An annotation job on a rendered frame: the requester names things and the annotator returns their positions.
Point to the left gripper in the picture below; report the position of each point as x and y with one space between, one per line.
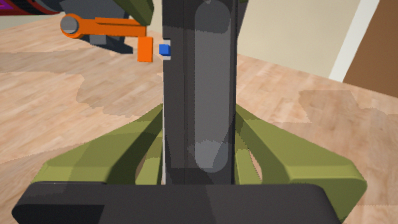
140 10

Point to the red and grey hose nozzle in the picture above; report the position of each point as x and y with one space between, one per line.
199 73

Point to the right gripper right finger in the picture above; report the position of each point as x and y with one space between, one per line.
285 158

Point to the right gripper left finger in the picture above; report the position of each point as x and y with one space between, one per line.
114 157

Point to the small tan block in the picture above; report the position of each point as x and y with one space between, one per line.
140 166

